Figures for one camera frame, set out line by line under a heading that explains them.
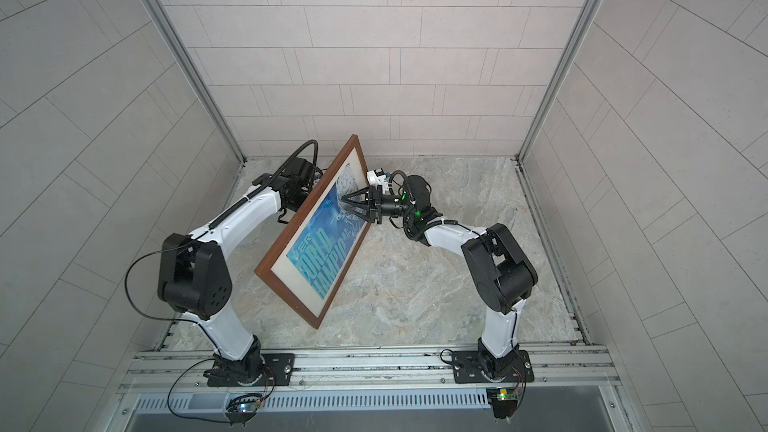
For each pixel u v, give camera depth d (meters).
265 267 0.56
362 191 0.72
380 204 0.71
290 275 0.63
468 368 0.71
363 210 0.75
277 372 0.71
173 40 0.83
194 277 0.45
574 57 0.87
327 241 0.75
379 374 0.71
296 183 0.70
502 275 0.48
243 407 0.64
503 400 0.68
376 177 0.78
